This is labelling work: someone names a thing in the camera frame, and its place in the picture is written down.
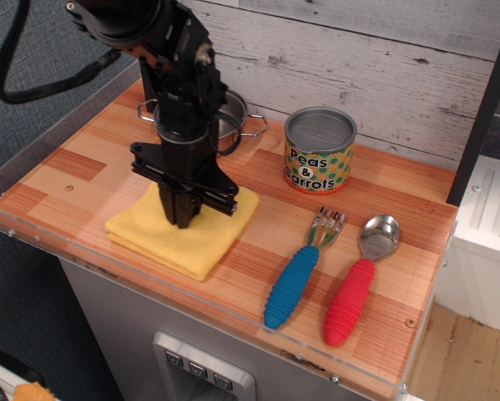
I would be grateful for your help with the black vertical post right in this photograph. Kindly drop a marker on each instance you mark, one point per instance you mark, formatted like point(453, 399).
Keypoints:
point(477, 136)

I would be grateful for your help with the blue handled fork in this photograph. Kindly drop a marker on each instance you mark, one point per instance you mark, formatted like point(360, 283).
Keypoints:
point(287, 291)

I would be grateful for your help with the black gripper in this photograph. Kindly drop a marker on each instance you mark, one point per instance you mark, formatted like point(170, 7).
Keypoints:
point(188, 176)

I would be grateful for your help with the orange object bottom left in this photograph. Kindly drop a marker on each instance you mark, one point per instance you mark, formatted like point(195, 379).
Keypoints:
point(32, 392)

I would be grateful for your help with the clear acrylic table guard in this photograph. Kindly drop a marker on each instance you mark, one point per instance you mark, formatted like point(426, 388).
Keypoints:
point(59, 192)

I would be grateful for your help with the black vertical post left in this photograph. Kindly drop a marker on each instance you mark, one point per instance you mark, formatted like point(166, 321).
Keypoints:
point(149, 79)

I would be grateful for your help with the yellow towel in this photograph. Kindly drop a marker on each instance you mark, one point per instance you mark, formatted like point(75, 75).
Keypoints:
point(193, 251)

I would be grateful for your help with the white cabinet at right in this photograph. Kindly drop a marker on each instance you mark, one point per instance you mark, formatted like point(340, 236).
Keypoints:
point(468, 282)

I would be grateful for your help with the small steel pot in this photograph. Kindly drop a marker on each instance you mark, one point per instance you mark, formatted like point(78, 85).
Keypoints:
point(236, 111)

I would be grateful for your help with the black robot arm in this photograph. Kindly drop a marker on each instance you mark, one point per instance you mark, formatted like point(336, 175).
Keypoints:
point(178, 66)

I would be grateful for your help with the grey toy fridge cabinet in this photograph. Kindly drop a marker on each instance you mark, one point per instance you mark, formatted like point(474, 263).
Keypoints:
point(159, 352)

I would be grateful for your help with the peas and carrots can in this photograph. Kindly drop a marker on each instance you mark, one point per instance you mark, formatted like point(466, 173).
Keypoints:
point(319, 144)

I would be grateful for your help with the red handled spoon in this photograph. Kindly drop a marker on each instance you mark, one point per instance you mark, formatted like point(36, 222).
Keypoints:
point(379, 238)

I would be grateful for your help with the black vertical post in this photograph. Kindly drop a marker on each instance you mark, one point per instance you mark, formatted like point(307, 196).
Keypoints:
point(477, 136)
point(149, 79)

